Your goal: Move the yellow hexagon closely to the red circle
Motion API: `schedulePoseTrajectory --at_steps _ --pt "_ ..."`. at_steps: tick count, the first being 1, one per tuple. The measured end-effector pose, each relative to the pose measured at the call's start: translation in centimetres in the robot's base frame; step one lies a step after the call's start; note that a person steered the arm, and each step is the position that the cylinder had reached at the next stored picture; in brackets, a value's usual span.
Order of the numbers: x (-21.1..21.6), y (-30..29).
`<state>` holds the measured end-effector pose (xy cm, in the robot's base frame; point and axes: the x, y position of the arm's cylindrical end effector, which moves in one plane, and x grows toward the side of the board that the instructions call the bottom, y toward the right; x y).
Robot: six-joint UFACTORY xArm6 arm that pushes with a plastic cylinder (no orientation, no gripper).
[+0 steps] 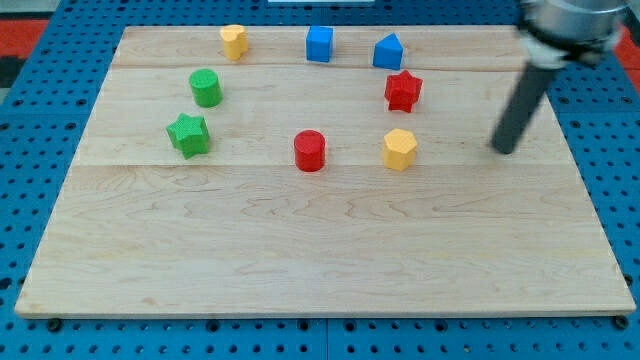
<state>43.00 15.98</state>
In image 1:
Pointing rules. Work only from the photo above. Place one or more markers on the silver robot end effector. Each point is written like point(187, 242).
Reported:
point(557, 32)

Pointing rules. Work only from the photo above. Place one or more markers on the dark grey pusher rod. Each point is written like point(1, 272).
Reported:
point(521, 107)

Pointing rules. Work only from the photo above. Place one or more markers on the yellow hexagon block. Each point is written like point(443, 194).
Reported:
point(399, 149)

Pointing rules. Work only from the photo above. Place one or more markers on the red star block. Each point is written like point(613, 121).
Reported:
point(402, 91)

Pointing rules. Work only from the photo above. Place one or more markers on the blue triangle block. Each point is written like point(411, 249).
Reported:
point(388, 53)

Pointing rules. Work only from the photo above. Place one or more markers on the blue cube block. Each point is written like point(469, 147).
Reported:
point(319, 44)

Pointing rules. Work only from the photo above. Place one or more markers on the red cylinder block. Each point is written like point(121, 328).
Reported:
point(309, 150)

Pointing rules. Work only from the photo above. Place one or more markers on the wooden board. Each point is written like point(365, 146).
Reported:
point(138, 231)

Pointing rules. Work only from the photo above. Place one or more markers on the yellow heart block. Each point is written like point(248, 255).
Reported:
point(234, 41)

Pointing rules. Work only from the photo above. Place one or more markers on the green cylinder block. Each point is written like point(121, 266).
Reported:
point(206, 88)

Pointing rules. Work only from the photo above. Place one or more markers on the green star block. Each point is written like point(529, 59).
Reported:
point(189, 135)

